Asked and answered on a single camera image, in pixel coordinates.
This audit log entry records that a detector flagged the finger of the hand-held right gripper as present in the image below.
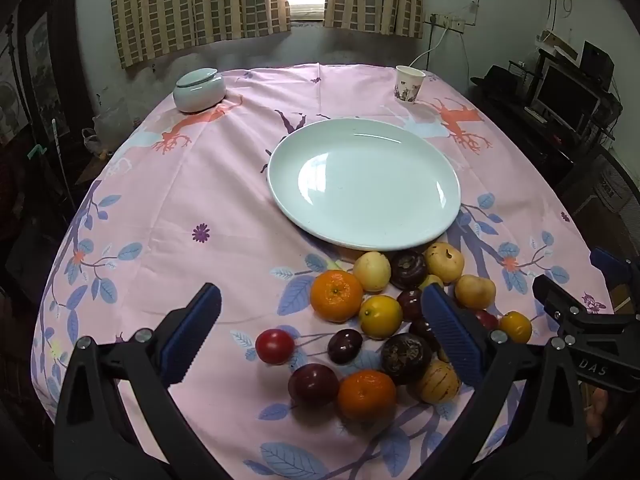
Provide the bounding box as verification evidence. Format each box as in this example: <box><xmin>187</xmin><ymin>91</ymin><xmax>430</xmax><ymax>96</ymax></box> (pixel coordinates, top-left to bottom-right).
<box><xmin>531</xmin><ymin>274</ymin><xmax>640</xmax><ymax>339</ymax></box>
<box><xmin>590</xmin><ymin>246</ymin><xmax>640</xmax><ymax>311</ymax></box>

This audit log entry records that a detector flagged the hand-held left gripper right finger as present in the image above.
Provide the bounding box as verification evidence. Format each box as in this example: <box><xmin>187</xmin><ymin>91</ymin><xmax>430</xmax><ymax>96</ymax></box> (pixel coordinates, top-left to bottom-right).
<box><xmin>415</xmin><ymin>282</ymin><xmax>588</xmax><ymax>480</ymax></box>

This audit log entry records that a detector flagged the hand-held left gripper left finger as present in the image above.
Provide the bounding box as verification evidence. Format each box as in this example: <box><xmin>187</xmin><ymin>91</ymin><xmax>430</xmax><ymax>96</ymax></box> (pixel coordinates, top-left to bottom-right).
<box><xmin>52</xmin><ymin>282</ymin><xmax>223</xmax><ymax>480</ymax></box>

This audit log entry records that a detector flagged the dark purple plum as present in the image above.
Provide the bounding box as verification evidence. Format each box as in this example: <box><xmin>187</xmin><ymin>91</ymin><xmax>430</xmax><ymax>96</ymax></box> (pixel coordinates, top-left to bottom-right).
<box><xmin>327</xmin><ymin>328</ymin><xmax>364</xmax><ymax>365</ymax></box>
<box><xmin>396</xmin><ymin>288</ymin><xmax>426</xmax><ymax>322</ymax></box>
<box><xmin>409</xmin><ymin>317</ymin><xmax>441</xmax><ymax>351</ymax></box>

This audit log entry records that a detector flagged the dark red plum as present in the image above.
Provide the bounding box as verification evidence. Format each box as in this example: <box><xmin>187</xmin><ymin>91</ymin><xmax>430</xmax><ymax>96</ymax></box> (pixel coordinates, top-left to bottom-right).
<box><xmin>287</xmin><ymin>363</ymin><xmax>341</xmax><ymax>406</ymax></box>
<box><xmin>472</xmin><ymin>309</ymin><xmax>500</xmax><ymax>332</ymax></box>

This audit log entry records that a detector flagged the pale pepino melon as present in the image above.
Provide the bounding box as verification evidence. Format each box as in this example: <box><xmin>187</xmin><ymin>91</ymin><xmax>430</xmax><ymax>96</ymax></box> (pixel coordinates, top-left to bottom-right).
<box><xmin>454</xmin><ymin>275</ymin><xmax>497</xmax><ymax>311</ymax></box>

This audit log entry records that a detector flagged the orange yellow tomato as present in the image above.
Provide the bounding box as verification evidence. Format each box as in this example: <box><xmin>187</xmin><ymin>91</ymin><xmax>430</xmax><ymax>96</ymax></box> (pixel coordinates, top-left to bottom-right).
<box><xmin>499</xmin><ymin>311</ymin><xmax>533</xmax><ymax>344</ymax></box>

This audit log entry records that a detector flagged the dark brown passion fruit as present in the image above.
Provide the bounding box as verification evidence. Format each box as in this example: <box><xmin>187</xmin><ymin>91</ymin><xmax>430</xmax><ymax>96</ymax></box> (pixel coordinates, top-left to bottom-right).
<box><xmin>381</xmin><ymin>333</ymin><xmax>433</xmax><ymax>386</ymax></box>

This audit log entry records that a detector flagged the striped pepino melon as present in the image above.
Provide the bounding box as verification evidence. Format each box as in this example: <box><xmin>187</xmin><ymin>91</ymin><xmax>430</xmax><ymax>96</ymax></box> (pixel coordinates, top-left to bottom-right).
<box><xmin>415</xmin><ymin>360</ymin><xmax>462</xmax><ymax>405</ymax></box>

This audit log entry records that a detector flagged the brown spotted yellow pear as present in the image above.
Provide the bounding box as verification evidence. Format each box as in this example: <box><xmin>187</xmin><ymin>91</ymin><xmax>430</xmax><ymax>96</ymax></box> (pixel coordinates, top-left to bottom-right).
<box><xmin>424</xmin><ymin>242</ymin><xmax>466</xmax><ymax>285</ymax></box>

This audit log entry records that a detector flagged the yellow lemon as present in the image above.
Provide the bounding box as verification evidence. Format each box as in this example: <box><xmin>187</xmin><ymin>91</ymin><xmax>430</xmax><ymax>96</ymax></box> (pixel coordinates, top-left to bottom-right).
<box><xmin>358</xmin><ymin>295</ymin><xmax>403</xmax><ymax>339</ymax></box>

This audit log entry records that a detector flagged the dark purple mangosteen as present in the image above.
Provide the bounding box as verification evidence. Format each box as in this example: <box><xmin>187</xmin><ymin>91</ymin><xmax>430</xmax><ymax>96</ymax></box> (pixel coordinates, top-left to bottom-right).
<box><xmin>390</xmin><ymin>250</ymin><xmax>429</xmax><ymax>291</ymax></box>

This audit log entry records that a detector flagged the smooth yellow pear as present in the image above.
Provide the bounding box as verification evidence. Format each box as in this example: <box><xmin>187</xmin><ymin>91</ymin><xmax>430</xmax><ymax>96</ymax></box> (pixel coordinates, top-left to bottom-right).
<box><xmin>352</xmin><ymin>251</ymin><xmax>392</xmax><ymax>294</ymax></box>

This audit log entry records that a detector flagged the orange mandarin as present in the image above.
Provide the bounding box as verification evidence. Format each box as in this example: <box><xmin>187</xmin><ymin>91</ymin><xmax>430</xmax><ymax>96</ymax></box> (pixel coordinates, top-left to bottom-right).
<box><xmin>336</xmin><ymin>370</ymin><xmax>398</xmax><ymax>422</ymax></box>
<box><xmin>310</xmin><ymin>270</ymin><xmax>365</xmax><ymax>323</ymax></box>

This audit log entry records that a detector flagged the white oval plate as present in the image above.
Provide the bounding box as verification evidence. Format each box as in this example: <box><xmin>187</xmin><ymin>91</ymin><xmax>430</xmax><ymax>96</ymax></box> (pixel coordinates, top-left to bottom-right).
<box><xmin>266</xmin><ymin>117</ymin><xmax>462</xmax><ymax>252</ymax></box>

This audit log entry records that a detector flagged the person's right hand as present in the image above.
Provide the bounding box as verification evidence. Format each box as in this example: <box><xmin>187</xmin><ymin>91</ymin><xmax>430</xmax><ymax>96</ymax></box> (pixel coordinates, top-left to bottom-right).
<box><xmin>582</xmin><ymin>385</ymin><xmax>618</xmax><ymax>443</ymax></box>

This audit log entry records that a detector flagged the black mesh chair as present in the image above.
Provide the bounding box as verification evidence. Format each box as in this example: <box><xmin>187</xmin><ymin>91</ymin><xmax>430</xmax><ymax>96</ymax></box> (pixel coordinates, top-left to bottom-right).
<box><xmin>555</xmin><ymin>145</ymin><xmax>640</xmax><ymax>281</ymax></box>

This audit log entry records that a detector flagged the dark desk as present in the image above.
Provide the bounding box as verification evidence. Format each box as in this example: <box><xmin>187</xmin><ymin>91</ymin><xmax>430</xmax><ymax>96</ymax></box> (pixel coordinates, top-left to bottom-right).
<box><xmin>470</xmin><ymin>80</ymin><xmax>640</xmax><ymax>201</ymax></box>

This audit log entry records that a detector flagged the pink leaf print tablecloth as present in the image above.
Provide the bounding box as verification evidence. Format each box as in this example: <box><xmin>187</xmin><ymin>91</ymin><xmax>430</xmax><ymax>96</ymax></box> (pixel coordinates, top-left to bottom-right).
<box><xmin>30</xmin><ymin>62</ymin><xmax>616</xmax><ymax>480</ymax></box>

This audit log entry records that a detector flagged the black computer monitor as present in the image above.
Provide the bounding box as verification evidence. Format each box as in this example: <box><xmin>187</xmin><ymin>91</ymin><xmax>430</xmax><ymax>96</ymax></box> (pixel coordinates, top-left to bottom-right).
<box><xmin>532</xmin><ymin>62</ymin><xmax>601</xmax><ymax>128</ymax></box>

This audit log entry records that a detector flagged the black speaker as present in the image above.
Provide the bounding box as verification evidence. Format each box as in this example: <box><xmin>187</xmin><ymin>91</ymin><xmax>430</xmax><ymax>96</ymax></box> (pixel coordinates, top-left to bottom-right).
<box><xmin>580</xmin><ymin>41</ymin><xmax>615</xmax><ymax>92</ymax></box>

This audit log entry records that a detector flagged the black hat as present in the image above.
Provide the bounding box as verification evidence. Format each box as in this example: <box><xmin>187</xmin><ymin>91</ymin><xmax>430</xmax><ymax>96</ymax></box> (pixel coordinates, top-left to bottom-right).
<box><xmin>470</xmin><ymin>65</ymin><xmax>526</xmax><ymax>96</ymax></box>

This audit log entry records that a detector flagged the clear plastic bag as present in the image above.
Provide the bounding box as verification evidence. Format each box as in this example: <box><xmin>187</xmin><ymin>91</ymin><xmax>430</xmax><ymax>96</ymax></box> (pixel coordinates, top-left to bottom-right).
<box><xmin>92</xmin><ymin>105</ymin><xmax>133</xmax><ymax>153</ymax></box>

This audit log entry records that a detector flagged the white mop stick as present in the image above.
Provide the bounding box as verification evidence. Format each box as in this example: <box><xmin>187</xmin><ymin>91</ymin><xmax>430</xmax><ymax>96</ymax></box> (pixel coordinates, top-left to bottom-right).
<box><xmin>50</xmin><ymin>119</ymin><xmax>71</xmax><ymax>196</ymax></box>

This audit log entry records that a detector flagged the pale green lidded ceramic jar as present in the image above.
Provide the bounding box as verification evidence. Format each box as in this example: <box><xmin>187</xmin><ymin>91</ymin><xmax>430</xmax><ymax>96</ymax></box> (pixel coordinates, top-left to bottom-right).
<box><xmin>172</xmin><ymin>67</ymin><xmax>227</xmax><ymax>113</ymax></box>

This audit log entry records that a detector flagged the printed paper cup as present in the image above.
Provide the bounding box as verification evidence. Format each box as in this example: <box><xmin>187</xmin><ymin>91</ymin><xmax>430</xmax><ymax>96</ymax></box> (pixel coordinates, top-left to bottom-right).
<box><xmin>395</xmin><ymin>65</ymin><xmax>426</xmax><ymax>104</ymax></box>

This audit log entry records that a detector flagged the white power cable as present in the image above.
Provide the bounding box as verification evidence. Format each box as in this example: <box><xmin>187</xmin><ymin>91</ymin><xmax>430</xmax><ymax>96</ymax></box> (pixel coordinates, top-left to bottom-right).
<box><xmin>410</xmin><ymin>25</ymin><xmax>448</xmax><ymax>68</ymax></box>

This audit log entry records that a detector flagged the framed wall poster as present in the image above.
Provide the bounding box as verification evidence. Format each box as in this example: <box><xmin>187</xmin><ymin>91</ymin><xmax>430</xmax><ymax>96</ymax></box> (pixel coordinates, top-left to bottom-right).
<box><xmin>22</xmin><ymin>12</ymin><xmax>58</xmax><ymax>131</ymax></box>

